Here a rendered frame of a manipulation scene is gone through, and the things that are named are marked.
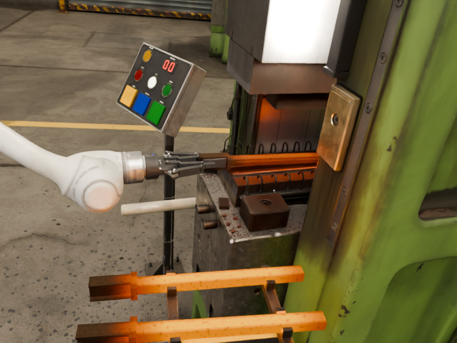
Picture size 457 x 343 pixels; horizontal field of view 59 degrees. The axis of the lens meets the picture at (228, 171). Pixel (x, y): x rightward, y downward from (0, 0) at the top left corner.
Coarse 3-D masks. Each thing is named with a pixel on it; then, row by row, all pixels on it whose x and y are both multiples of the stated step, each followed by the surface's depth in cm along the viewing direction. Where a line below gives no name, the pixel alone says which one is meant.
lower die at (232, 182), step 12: (300, 168) 128; (312, 168) 128; (228, 180) 125; (240, 180) 119; (252, 180) 120; (264, 180) 121; (288, 180) 122; (300, 180) 123; (312, 180) 125; (228, 192) 126; (240, 192) 118; (252, 192) 120; (264, 192) 121; (240, 204) 121
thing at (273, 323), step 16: (176, 320) 75; (192, 320) 75; (208, 320) 75; (224, 320) 76; (240, 320) 76; (256, 320) 76; (272, 320) 77; (288, 320) 77; (304, 320) 77; (320, 320) 78; (80, 336) 69; (96, 336) 70; (112, 336) 70; (128, 336) 71; (144, 336) 72; (160, 336) 72; (176, 336) 73; (192, 336) 74; (208, 336) 74; (224, 336) 75
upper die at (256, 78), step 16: (240, 48) 106; (240, 64) 107; (256, 64) 99; (272, 64) 100; (288, 64) 102; (304, 64) 103; (320, 64) 104; (240, 80) 108; (256, 80) 101; (272, 80) 103; (288, 80) 104; (304, 80) 105; (320, 80) 107; (336, 80) 108
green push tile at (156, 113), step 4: (152, 104) 154; (156, 104) 153; (160, 104) 152; (152, 108) 154; (156, 108) 152; (160, 108) 151; (164, 108) 150; (148, 112) 155; (152, 112) 153; (156, 112) 152; (160, 112) 150; (148, 116) 154; (152, 116) 153; (156, 116) 151; (160, 116) 150; (152, 120) 152; (156, 120) 151; (156, 124) 151
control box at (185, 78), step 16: (144, 48) 165; (144, 64) 163; (160, 64) 157; (176, 64) 151; (192, 64) 146; (128, 80) 167; (144, 80) 161; (160, 80) 155; (176, 80) 150; (192, 80) 149; (160, 96) 153; (176, 96) 148; (192, 96) 152; (176, 112) 150; (160, 128) 150; (176, 128) 154
